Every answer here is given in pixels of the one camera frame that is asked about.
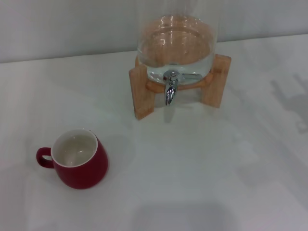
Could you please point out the red ceramic cup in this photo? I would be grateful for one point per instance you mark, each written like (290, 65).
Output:
(81, 173)

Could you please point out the wooden dispenser stand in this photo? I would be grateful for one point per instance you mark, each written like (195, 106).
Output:
(142, 96)

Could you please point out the chrome faucet tap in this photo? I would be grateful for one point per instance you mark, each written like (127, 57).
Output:
(170, 93)

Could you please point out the glass water dispenser jar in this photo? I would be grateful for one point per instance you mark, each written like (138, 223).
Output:
(175, 36)

